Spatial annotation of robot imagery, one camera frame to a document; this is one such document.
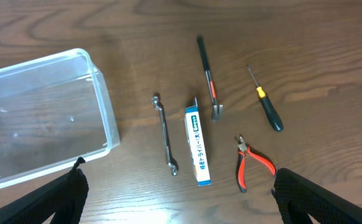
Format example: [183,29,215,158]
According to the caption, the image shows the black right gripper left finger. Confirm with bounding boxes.
[0,157,89,223]

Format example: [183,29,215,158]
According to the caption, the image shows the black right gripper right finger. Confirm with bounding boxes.
[271,168,362,223]

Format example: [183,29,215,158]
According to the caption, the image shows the clear plastic storage container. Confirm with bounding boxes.
[0,48,120,189]

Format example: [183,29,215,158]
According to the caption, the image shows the blue white screwdriver box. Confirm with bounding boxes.
[184,98,211,187]

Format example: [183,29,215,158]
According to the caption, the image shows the black yellow screwdriver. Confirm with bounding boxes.
[247,65,284,132]

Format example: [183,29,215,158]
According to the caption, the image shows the silver double ended wrench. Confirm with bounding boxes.
[151,95,178,176]

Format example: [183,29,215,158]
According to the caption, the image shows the red handled pliers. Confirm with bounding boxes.
[235,134,277,194]

